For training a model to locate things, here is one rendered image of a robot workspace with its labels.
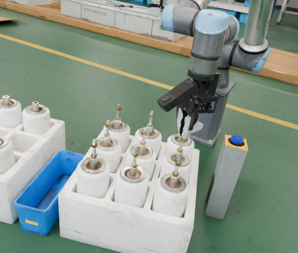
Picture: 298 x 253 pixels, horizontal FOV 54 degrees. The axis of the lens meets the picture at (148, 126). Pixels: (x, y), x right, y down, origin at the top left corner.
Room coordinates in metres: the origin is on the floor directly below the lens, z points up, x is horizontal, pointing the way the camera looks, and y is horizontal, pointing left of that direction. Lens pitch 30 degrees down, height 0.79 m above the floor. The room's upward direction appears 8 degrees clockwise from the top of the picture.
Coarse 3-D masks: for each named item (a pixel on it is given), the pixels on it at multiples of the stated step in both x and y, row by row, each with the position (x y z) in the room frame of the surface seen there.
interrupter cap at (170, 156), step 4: (172, 152) 0.78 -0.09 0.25; (168, 156) 0.76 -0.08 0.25; (172, 156) 0.76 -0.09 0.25; (184, 156) 0.77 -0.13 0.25; (168, 160) 0.73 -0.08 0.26; (172, 160) 0.74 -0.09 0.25; (184, 160) 0.75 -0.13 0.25; (188, 160) 0.75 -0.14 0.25; (172, 164) 0.72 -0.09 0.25; (184, 164) 0.73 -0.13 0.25
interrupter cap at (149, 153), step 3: (138, 144) 0.80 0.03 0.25; (132, 147) 0.78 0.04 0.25; (135, 147) 0.78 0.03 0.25; (138, 147) 0.78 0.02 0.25; (147, 147) 0.79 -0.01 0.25; (150, 147) 0.79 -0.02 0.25; (132, 150) 0.76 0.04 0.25; (138, 150) 0.77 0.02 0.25; (147, 150) 0.77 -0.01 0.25; (150, 150) 0.78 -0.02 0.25; (144, 153) 0.76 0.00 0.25; (147, 153) 0.76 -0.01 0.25; (150, 153) 0.76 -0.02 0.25; (138, 156) 0.73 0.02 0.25; (141, 156) 0.74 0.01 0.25; (144, 156) 0.74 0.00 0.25; (147, 156) 0.74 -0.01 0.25; (150, 156) 0.74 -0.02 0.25
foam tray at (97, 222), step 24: (120, 168) 0.75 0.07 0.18; (192, 168) 0.81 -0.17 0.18; (72, 192) 0.61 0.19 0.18; (192, 192) 0.69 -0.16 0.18; (72, 216) 0.59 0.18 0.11; (96, 216) 0.58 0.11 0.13; (120, 216) 0.57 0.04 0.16; (144, 216) 0.56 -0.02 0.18; (168, 216) 0.58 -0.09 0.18; (192, 216) 0.59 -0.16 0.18; (96, 240) 0.58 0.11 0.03; (120, 240) 0.57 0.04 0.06; (144, 240) 0.56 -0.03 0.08; (168, 240) 0.55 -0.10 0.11
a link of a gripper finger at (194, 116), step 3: (195, 108) 0.72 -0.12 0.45; (192, 111) 0.72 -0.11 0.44; (195, 111) 0.71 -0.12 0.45; (189, 114) 0.72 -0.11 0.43; (192, 114) 0.71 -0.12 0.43; (195, 114) 0.71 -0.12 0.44; (192, 117) 0.71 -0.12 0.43; (195, 117) 0.71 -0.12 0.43; (192, 120) 0.71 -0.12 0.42; (195, 120) 0.71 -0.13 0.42; (189, 123) 0.72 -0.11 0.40; (192, 123) 0.71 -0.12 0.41; (189, 126) 0.71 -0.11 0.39; (192, 126) 0.72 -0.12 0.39; (189, 129) 0.72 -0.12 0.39; (192, 129) 0.72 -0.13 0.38
